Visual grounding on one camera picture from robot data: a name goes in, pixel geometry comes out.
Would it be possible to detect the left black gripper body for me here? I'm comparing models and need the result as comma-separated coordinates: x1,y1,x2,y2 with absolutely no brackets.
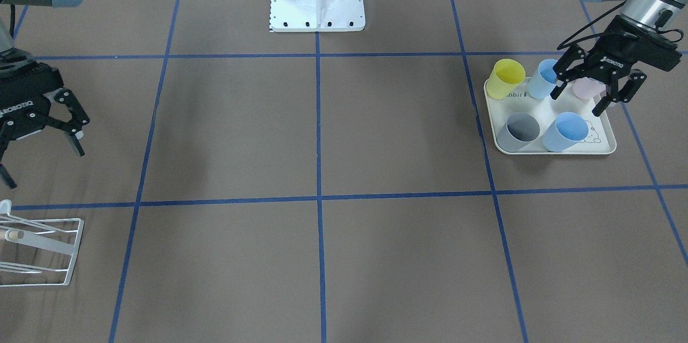
588,15,682,83

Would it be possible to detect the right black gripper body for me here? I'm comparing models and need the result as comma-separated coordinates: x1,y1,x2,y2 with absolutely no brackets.
1,60,64,142

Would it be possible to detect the blue cup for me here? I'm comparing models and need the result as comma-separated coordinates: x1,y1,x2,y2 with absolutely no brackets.
526,59,558,100
542,112,589,152

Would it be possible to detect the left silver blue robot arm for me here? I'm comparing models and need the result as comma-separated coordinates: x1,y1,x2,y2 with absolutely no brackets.
550,0,686,117

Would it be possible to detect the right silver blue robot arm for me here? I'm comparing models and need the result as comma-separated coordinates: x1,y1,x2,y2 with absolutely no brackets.
1,0,90,156

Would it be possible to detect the blue cup beside pink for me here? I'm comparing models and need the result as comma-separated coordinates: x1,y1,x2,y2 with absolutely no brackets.
526,59,558,100

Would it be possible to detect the pink plastic cup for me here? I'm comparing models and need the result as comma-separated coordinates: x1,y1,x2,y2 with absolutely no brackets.
571,77,606,100

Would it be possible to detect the yellow plastic cup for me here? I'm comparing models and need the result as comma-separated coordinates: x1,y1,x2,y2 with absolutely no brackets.
485,59,526,99

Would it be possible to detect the grey plastic cup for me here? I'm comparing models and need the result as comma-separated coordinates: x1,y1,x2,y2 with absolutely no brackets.
496,112,541,153

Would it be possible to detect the cream plastic tray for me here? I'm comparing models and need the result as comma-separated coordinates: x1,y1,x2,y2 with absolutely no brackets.
483,81,618,156

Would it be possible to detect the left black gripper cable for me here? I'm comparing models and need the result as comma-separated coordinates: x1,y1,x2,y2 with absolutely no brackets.
557,2,683,51

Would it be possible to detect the white wire cup rack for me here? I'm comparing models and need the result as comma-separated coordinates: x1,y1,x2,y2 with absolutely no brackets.
1,200,84,287

